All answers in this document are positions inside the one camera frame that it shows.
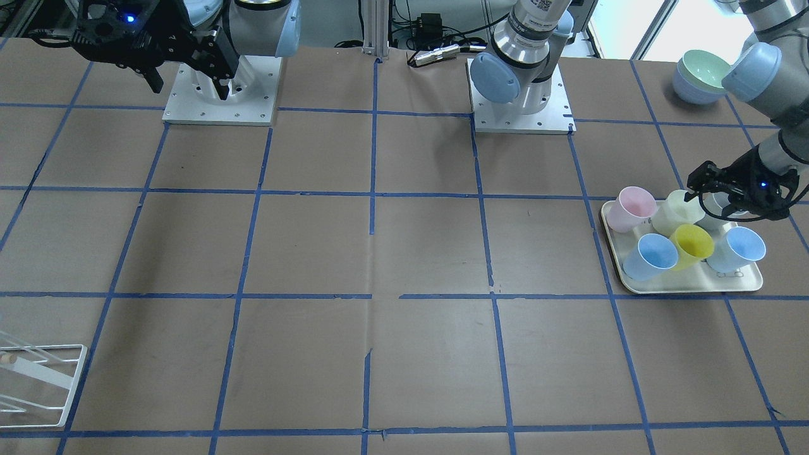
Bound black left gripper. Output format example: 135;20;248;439
686;147;801;220

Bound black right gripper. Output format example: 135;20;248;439
68;1;239;100

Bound pale cream plastic cup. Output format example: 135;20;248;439
651;190;705;237

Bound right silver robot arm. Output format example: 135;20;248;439
68;1;301;100

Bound grey plastic cup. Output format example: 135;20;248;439
696;193;748;235

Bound yellow plastic cup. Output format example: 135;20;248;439
669;224;715;271

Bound light blue plastic cup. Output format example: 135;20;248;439
706;226;767;274
621;233;679;281

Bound pink plastic cup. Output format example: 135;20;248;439
606;185;658;233

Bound cream plastic tray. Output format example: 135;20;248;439
599;201;763;294

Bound stacked green blue bowls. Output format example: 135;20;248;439
671;49;731;106

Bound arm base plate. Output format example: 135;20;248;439
467;58;577;135
162;56;286;127

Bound aluminium frame post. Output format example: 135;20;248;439
360;0;392;63

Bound white wire cup rack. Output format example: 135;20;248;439
1;332;88;431

